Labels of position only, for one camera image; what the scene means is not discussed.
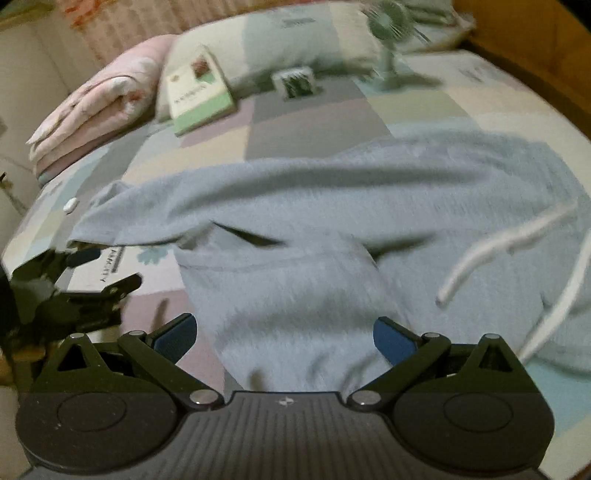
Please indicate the pink floral folded quilt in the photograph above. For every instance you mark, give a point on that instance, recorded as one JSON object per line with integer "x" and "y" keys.
{"x": 106, "y": 106}

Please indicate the patterned curtain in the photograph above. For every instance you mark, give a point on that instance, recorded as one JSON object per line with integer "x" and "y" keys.
{"x": 92, "y": 18}

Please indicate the small white case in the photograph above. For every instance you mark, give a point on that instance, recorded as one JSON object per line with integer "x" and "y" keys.
{"x": 70, "y": 205}

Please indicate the patchwork pillow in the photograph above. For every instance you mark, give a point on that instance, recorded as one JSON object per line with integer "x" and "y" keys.
{"x": 443, "y": 23}
{"x": 286, "y": 41}

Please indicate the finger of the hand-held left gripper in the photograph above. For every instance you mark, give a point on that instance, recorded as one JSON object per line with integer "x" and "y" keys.
{"x": 106, "y": 290}
{"x": 85, "y": 256}

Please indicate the green desk fan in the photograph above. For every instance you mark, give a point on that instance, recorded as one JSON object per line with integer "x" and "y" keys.
{"x": 388, "y": 23}

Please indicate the wooden headboard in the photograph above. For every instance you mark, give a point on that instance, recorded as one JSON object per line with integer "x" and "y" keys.
{"x": 531, "y": 50}

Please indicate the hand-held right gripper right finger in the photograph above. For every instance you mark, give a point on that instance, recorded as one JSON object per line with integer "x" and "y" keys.
{"x": 392, "y": 338}

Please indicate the green and white book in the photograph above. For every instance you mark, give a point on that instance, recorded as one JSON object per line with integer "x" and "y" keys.
{"x": 198, "y": 97}

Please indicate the small printed tissue pack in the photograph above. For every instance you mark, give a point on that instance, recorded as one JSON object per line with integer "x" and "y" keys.
{"x": 294, "y": 83}

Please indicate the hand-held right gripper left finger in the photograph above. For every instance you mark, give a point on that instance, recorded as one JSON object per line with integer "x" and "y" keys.
{"x": 175, "y": 336}

